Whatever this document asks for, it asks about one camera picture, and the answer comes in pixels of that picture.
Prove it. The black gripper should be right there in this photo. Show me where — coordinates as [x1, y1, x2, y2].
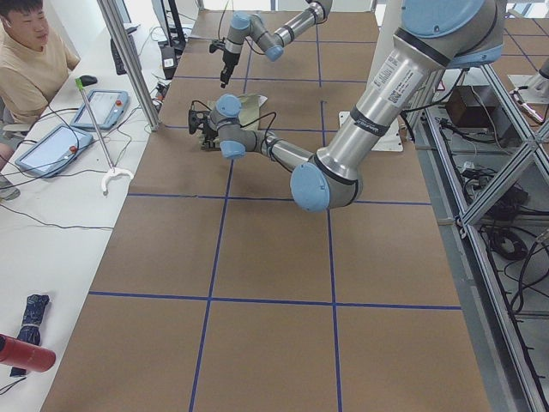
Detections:
[201, 128, 220, 151]
[220, 51, 238, 88]

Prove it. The olive green long-sleeve shirt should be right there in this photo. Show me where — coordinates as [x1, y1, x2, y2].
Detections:
[190, 94, 268, 145]

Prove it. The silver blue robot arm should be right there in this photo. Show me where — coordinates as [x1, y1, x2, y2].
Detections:
[189, 1, 506, 212]
[209, 1, 333, 88]

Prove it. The far blue teach pendant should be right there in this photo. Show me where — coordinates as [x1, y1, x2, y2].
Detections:
[70, 89, 130, 130]

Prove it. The blue teach pendant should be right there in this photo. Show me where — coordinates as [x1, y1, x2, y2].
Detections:
[70, 89, 130, 130]
[15, 125, 94, 178]

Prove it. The black computer mouse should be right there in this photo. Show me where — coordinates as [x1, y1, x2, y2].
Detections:
[78, 75, 98, 87]

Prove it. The silver reacher grabber stick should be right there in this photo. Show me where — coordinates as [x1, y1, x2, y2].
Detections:
[75, 77, 134, 197]

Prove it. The near blue teach pendant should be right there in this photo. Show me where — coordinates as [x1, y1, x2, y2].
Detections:
[15, 125, 94, 178]

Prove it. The person in beige shirt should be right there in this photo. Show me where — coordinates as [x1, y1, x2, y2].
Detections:
[0, 0, 81, 161]

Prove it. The folded dark blue umbrella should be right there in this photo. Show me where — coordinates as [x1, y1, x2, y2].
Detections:
[9, 294, 51, 378]

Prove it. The red cylinder bottle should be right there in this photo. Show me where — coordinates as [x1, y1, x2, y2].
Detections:
[1, 335, 57, 373]

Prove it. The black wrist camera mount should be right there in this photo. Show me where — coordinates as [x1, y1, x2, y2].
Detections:
[208, 39, 226, 53]
[188, 108, 210, 135]

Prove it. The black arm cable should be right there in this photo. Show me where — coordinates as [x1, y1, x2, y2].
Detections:
[190, 100, 293, 162]

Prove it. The white camera mast pole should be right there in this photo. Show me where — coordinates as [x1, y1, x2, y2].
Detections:
[366, 1, 403, 152]

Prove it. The aluminium frame rail structure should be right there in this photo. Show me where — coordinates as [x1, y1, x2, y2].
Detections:
[416, 53, 548, 411]

